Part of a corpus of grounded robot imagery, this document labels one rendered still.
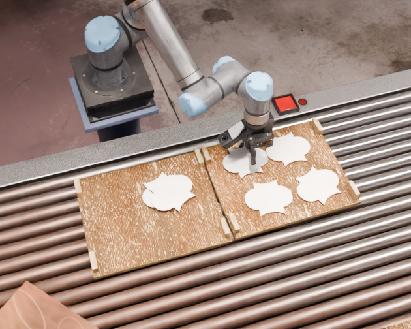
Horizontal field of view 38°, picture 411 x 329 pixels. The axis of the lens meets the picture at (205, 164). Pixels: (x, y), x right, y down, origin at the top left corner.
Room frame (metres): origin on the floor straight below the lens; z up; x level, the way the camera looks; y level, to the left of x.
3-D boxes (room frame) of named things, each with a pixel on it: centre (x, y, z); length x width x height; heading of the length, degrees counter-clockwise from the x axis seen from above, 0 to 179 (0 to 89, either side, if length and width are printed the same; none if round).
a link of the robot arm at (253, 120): (1.17, -0.15, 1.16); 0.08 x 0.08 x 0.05
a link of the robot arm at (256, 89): (1.18, -0.15, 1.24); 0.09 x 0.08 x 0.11; 42
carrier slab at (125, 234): (0.98, 0.17, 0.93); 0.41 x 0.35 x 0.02; 107
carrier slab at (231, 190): (1.11, -0.23, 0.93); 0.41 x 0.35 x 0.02; 108
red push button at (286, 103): (1.42, -0.28, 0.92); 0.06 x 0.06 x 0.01; 17
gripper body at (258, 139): (1.17, -0.16, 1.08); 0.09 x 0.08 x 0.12; 107
